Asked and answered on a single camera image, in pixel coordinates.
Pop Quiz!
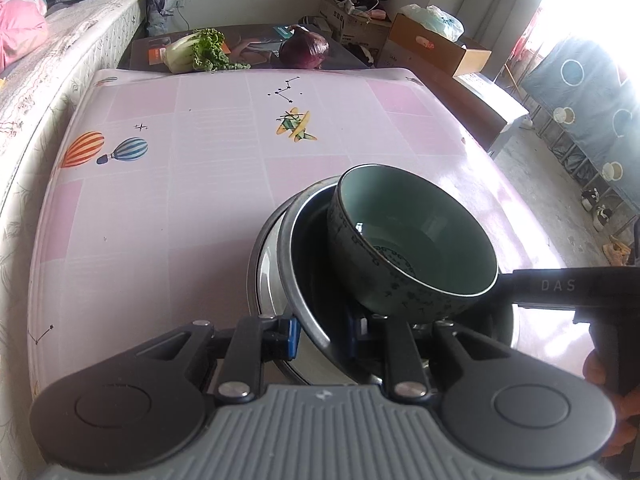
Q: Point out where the plain brown cardboard box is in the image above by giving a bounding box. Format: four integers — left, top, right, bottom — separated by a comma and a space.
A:
377, 12, 493, 78

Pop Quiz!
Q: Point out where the tan slipper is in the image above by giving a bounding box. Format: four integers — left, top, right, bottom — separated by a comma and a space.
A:
602, 241, 632, 266

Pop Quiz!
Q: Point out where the white plastic bag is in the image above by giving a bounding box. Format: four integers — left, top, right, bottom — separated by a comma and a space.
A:
400, 4, 465, 42

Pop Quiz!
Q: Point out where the teal ceramic bowl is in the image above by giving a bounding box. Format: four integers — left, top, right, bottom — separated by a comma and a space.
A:
326, 162, 500, 320

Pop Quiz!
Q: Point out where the red onion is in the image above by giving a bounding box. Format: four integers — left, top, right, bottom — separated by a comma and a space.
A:
278, 25, 331, 69

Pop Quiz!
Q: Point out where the pink printed tablecloth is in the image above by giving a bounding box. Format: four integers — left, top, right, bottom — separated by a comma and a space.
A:
27, 67, 571, 461

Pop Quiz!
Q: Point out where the napa cabbage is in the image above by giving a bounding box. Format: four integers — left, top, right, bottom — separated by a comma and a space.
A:
164, 27, 251, 75

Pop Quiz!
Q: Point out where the wood-grain carton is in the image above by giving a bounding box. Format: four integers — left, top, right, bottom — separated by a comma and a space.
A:
452, 72, 531, 156

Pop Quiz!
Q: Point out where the wide steel bowl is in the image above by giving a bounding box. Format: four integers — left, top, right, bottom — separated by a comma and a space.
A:
277, 182, 431, 361

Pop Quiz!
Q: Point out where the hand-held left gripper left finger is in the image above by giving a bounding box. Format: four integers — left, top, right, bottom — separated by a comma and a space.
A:
132, 314, 302, 405

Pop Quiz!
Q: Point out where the white patterned mattress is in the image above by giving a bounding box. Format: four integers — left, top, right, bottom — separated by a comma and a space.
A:
0, 0, 148, 461

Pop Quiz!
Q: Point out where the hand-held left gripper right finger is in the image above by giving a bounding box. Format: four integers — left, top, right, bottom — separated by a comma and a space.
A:
350, 312, 506, 403

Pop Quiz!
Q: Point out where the white ceramic plate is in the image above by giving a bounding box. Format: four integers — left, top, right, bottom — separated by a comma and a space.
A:
255, 175, 516, 388

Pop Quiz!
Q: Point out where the blue patterned cloth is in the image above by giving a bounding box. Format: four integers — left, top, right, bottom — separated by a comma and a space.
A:
525, 35, 640, 201

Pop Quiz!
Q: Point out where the cardboard box with black print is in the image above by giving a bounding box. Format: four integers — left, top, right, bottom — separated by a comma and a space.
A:
307, 0, 393, 48

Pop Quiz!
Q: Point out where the person's right hand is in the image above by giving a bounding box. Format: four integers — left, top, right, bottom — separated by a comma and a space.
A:
582, 350, 640, 458

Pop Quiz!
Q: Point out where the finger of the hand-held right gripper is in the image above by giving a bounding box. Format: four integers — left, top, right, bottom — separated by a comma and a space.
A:
492, 271, 526, 306

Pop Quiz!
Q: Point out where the pink quilt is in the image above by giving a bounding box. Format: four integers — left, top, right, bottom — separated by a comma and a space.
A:
0, 0, 49, 73

